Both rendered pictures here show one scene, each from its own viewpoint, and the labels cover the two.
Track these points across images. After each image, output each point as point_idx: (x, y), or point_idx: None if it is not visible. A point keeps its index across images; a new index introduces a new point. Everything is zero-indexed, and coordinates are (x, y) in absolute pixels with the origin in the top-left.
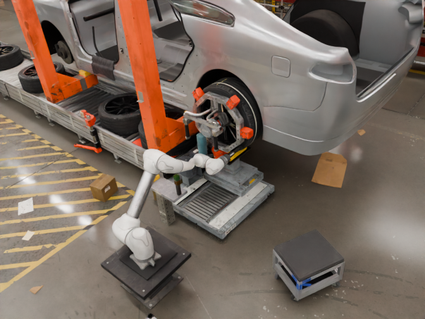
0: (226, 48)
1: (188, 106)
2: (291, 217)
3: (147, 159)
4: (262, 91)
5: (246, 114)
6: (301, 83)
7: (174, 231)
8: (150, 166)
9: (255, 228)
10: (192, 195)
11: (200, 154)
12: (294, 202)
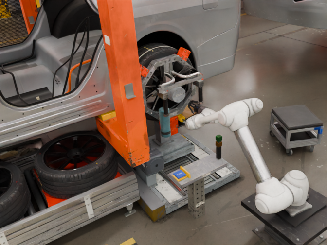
0: (158, 5)
1: (109, 104)
2: (223, 136)
3: (238, 115)
4: (195, 32)
5: (190, 62)
6: (227, 7)
7: (216, 209)
8: (246, 118)
9: (230, 156)
10: (172, 183)
11: (194, 115)
12: (206, 131)
